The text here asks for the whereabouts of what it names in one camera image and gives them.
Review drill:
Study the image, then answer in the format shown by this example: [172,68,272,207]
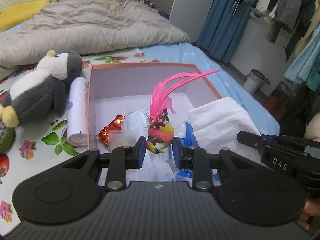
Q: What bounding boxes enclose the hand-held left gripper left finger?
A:
[56,136,147,191]

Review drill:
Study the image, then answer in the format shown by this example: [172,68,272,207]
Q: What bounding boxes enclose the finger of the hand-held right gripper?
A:
[237,130,270,153]
[260,134,283,143]

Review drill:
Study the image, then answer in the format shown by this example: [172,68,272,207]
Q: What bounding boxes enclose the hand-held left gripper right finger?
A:
[173,136,260,192]

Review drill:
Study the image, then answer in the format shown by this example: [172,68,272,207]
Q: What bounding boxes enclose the blue cartoon packet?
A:
[182,122,198,143]
[175,167,221,182]

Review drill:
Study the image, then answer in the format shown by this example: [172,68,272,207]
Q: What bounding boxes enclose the bird toy with pink feathers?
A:
[144,69,223,155]

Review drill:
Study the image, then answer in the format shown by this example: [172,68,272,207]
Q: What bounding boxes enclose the clear plastic wrapper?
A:
[107,129,140,153]

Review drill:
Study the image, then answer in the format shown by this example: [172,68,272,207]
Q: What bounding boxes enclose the pleated face mask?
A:
[122,108,152,140]
[126,152,177,182]

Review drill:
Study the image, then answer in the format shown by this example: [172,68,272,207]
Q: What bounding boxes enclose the white paper towel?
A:
[187,97,262,155]

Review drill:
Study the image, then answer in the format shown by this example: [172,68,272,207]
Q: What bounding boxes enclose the large red foil packet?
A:
[97,115,126,146]

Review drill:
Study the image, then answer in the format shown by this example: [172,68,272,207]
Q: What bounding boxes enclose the pink cardboard box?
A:
[87,63,225,183]

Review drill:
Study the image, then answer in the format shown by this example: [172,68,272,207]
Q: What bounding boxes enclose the person's right hand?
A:
[297,197,320,231]

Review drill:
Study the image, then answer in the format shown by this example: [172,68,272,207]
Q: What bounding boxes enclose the dark red bag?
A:
[264,81,295,122]

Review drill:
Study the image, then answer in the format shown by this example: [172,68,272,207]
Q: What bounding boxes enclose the white trash bin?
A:
[243,69,270,95]

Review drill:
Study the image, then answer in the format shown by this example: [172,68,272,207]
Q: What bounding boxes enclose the white cylindrical can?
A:
[67,77,90,147]

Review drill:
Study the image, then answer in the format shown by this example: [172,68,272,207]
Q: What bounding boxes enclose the grey white penguin plush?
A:
[0,50,83,128]

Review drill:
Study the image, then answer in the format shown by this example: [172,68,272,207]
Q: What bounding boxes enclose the blue curtain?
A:
[196,0,253,65]

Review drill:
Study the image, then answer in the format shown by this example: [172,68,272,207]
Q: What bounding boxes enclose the grey duvet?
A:
[0,0,190,68]

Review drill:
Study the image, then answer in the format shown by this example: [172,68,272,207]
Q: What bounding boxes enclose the row of hanging clothes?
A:
[231,0,320,92]

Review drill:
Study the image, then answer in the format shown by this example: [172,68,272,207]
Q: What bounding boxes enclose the green massager with grey knobs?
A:
[0,120,16,153]

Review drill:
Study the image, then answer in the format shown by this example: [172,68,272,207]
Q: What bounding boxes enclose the white cabinet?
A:
[169,0,222,43]

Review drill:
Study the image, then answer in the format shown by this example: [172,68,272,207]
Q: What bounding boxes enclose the row of small bottles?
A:
[134,0,162,9]

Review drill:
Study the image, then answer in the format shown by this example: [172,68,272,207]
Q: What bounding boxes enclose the yellow pillow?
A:
[0,0,52,32]

